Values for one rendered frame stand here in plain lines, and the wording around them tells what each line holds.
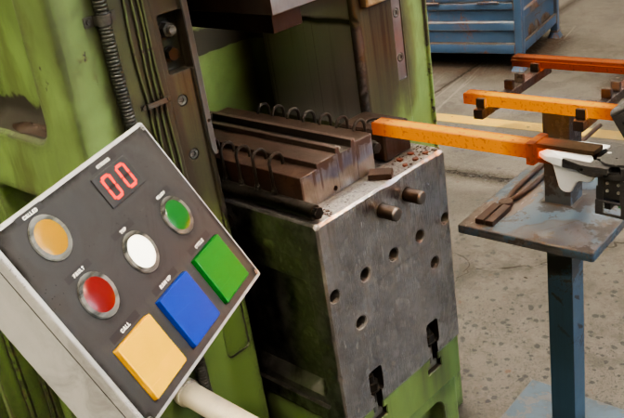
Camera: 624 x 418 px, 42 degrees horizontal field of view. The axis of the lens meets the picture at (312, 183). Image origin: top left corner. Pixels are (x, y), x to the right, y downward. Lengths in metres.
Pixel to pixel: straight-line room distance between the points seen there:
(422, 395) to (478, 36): 3.61
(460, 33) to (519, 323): 2.83
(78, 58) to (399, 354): 0.87
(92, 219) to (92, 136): 0.33
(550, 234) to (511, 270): 1.29
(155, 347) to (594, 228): 1.03
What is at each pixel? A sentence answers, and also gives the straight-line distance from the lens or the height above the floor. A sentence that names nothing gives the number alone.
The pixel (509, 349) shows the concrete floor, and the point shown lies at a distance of 2.62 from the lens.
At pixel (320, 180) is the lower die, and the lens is 1.48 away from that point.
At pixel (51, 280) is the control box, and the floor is 1.13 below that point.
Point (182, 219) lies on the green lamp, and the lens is 1.13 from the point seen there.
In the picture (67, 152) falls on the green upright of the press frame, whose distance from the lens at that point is 1.38.
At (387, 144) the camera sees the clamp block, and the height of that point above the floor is 0.95.
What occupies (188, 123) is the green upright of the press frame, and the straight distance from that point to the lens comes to 1.44.
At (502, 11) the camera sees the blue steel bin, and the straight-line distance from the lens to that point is 5.11.
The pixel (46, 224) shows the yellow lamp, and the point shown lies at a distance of 0.98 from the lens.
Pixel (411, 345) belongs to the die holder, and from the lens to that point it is 1.74.
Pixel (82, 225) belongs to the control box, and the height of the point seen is 1.15.
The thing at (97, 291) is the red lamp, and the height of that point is 1.09.
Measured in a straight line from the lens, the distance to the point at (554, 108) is 1.64.
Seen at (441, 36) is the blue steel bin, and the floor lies 0.20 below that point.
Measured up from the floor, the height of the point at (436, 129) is 1.06.
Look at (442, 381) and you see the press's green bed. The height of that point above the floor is 0.38.
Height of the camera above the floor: 1.55
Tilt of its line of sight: 24 degrees down
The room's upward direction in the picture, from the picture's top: 9 degrees counter-clockwise
